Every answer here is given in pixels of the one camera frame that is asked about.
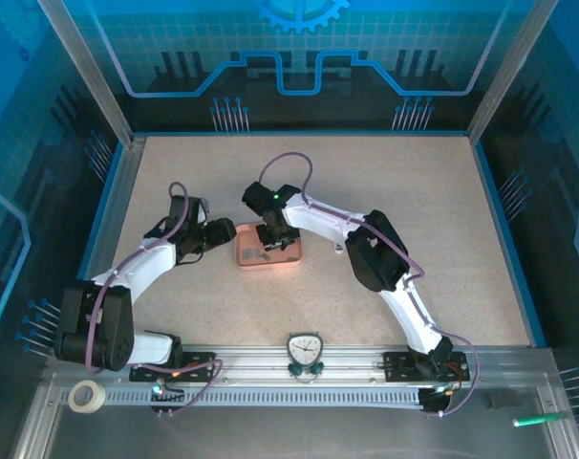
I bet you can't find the aluminium mounting rail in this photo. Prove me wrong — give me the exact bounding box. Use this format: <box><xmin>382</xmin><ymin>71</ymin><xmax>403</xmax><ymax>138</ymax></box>
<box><xmin>45</xmin><ymin>343</ymin><xmax>553</xmax><ymax>388</ymax></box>

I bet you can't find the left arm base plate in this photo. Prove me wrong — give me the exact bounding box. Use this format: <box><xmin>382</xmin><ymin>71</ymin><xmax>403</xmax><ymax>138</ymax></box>
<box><xmin>128</xmin><ymin>351</ymin><xmax>218</xmax><ymax>383</ymax></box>

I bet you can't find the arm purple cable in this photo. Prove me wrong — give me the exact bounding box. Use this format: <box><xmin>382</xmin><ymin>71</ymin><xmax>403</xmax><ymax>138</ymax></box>
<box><xmin>85</xmin><ymin>181</ymin><xmax>224</xmax><ymax>417</ymax></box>
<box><xmin>259</xmin><ymin>151</ymin><xmax>482</xmax><ymax>418</ymax></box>

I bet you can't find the slotted cable duct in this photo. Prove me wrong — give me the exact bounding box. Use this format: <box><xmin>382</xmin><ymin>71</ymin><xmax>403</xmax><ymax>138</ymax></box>
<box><xmin>59</xmin><ymin>385</ymin><xmax>427</xmax><ymax>407</ymax></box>

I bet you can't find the aluminium frame post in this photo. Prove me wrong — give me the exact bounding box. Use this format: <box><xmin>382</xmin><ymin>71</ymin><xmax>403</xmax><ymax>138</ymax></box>
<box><xmin>466</xmin><ymin>0</ymin><xmax>544</xmax><ymax>144</ymax></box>
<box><xmin>36</xmin><ymin>0</ymin><xmax>145</xmax><ymax>147</ymax></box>

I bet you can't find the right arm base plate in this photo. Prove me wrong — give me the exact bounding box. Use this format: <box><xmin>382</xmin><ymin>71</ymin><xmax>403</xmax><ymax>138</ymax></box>
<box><xmin>382</xmin><ymin>351</ymin><xmax>468</xmax><ymax>383</ymax></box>

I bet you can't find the green alarm clock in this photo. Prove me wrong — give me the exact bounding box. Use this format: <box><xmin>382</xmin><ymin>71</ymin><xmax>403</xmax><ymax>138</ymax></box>
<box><xmin>286</xmin><ymin>331</ymin><xmax>325</xmax><ymax>383</ymax></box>

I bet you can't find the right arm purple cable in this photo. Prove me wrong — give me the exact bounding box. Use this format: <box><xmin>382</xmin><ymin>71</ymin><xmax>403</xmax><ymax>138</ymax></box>
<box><xmin>259</xmin><ymin>151</ymin><xmax>482</xmax><ymax>418</ymax></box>

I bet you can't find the pink plastic tray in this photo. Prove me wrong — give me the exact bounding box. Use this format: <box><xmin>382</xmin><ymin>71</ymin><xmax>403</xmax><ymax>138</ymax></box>
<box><xmin>233</xmin><ymin>223</ymin><xmax>304</xmax><ymax>274</ymax></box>

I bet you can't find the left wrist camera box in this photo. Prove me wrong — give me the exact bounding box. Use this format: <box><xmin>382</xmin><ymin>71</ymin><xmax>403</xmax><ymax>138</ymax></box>
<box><xmin>191</xmin><ymin>196</ymin><xmax>210</xmax><ymax>225</ymax></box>

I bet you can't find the masking tape roll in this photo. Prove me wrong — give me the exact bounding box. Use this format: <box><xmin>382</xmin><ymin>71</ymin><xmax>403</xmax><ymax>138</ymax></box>
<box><xmin>68</xmin><ymin>380</ymin><xmax>103</xmax><ymax>415</ymax></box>

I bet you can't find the black controller box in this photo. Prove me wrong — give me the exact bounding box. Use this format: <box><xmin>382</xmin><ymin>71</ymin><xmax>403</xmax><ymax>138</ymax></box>
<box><xmin>420</xmin><ymin>385</ymin><xmax>456</xmax><ymax>417</ymax></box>
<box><xmin>149</xmin><ymin>382</ymin><xmax>185</xmax><ymax>416</ymax></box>

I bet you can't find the green pen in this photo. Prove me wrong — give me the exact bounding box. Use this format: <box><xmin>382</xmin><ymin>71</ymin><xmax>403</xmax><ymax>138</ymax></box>
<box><xmin>511</xmin><ymin>409</ymin><xmax>571</xmax><ymax>428</ymax></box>

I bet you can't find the blue table edge strip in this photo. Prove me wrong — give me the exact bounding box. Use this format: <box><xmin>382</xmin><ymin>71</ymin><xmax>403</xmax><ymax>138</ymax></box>
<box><xmin>75</xmin><ymin>142</ymin><xmax>131</xmax><ymax>283</ymax></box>
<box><xmin>474</xmin><ymin>140</ymin><xmax>549</xmax><ymax>349</ymax></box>
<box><xmin>129</xmin><ymin>128</ymin><xmax>477</xmax><ymax>140</ymax></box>

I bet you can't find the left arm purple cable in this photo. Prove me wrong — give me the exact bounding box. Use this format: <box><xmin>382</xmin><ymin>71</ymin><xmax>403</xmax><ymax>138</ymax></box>
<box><xmin>85</xmin><ymin>181</ymin><xmax>224</xmax><ymax>417</ymax></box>

